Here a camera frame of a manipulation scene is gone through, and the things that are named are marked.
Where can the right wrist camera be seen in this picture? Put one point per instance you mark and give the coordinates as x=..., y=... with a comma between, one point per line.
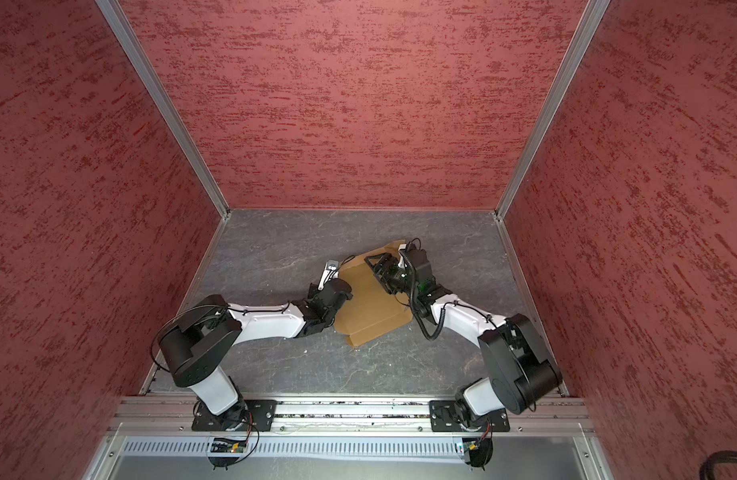
x=420, y=264

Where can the aluminium front rail frame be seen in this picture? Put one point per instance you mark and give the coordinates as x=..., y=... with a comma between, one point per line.
x=171, y=415

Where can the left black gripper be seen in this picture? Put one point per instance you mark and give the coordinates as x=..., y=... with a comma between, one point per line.
x=312, y=292

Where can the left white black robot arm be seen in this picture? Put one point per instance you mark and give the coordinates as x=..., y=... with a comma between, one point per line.
x=194, y=344

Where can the perforated metal cable tray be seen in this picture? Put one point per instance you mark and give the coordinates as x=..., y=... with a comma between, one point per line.
x=432, y=449

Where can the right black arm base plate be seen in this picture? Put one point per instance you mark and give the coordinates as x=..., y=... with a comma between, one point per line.
x=455, y=416

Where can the aluminium corner post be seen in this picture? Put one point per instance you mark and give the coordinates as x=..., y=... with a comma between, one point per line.
x=585, y=30
x=122, y=29

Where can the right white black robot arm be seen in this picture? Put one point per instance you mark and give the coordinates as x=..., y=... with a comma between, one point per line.
x=520, y=369

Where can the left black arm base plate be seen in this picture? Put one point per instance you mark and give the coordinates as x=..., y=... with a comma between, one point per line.
x=246, y=415

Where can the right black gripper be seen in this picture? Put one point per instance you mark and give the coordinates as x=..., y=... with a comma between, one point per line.
x=385, y=272

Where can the left aluminium corner post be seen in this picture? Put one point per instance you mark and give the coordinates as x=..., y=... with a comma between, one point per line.
x=122, y=29

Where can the right aluminium corner post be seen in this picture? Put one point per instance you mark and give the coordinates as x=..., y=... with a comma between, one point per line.
x=585, y=30

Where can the brown cardboard box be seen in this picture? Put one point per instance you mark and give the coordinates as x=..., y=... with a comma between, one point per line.
x=372, y=312

